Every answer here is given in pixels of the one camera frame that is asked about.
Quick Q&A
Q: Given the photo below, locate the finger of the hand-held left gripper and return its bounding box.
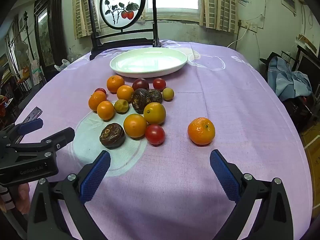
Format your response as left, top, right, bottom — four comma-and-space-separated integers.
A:
0, 118, 44, 146
7, 127, 76, 157

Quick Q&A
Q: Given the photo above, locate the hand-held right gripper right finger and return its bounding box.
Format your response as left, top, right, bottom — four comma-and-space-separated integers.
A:
209, 149, 294, 240

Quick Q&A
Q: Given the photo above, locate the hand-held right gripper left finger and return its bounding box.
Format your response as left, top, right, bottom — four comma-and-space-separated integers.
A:
27, 150, 111, 240

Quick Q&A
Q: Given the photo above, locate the dark brown water chestnut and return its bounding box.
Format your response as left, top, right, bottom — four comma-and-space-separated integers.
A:
147, 89, 163, 104
99, 123, 125, 149

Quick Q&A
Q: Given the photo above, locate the large orange tangerine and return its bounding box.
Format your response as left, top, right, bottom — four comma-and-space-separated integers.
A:
188, 117, 216, 146

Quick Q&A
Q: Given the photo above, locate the small orange tangerine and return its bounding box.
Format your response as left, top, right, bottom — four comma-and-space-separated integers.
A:
97, 100, 115, 120
88, 91, 107, 112
116, 85, 135, 102
107, 75, 125, 94
123, 114, 147, 138

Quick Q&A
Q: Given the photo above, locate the small yellow-green fruit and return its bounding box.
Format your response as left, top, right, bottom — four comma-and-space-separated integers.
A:
114, 99, 130, 114
162, 87, 175, 101

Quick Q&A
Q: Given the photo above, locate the red cherry tomato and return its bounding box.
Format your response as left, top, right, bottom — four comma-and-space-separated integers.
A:
153, 78, 166, 91
145, 124, 166, 145

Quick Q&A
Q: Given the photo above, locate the yellow-green tangerine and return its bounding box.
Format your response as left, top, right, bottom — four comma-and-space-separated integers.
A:
143, 102, 167, 125

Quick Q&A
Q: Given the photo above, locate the white oval plate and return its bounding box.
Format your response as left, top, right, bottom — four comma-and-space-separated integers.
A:
109, 48, 188, 78

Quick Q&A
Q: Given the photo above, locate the person's left hand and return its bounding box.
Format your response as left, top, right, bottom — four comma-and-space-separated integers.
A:
11, 183, 31, 215

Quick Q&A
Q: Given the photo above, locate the small printed card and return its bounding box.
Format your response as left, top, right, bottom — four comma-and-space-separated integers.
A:
22, 106, 43, 124

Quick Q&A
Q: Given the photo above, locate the purple tablecloth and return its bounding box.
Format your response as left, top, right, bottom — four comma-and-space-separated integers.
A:
14, 39, 313, 240

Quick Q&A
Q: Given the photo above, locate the white plastic bag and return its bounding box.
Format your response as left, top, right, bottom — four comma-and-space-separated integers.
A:
54, 59, 72, 72

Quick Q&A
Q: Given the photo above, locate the dark brown fruit pair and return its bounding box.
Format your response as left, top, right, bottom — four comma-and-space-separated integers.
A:
132, 88, 151, 114

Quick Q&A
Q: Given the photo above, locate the dark red plum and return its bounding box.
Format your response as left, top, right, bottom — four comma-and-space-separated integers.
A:
132, 78, 150, 91

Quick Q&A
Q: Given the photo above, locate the dark wooden framed cabinet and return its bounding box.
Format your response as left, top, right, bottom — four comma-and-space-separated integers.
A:
34, 0, 68, 73

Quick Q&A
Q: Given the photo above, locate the blue cloth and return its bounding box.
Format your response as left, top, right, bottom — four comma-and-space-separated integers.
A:
269, 56, 313, 102

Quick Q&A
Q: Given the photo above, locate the checked beige curtain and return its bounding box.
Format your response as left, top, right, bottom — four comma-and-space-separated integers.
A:
200, 0, 238, 34
72, 0, 103, 40

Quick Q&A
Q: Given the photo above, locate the white power cable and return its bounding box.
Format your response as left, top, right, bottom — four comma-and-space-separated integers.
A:
226, 27, 248, 48

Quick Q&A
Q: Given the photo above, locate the white wall socket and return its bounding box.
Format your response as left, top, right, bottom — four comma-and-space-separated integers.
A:
239, 20, 259, 33

